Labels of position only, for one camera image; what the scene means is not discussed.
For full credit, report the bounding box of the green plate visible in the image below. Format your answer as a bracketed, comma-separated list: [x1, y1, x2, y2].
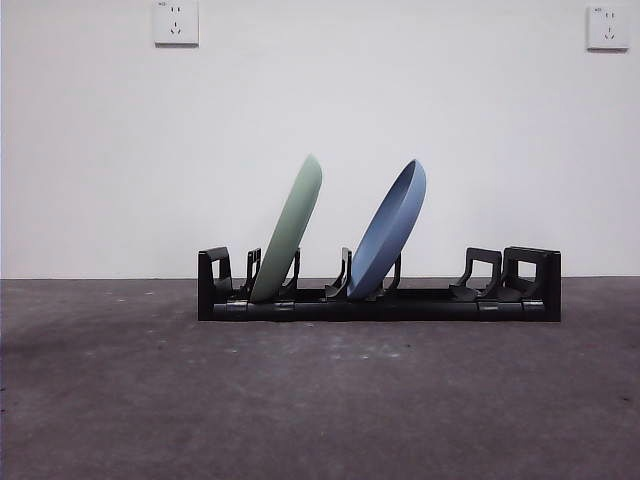
[248, 153, 324, 305]

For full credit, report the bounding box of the blue plate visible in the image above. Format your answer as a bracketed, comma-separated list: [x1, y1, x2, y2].
[345, 158, 429, 302]

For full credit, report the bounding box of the black plate rack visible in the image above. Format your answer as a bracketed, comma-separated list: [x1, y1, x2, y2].
[197, 245, 562, 322]

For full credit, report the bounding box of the white wall socket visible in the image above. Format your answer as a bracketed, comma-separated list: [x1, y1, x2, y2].
[585, 5, 630, 53]
[152, 0, 201, 49]

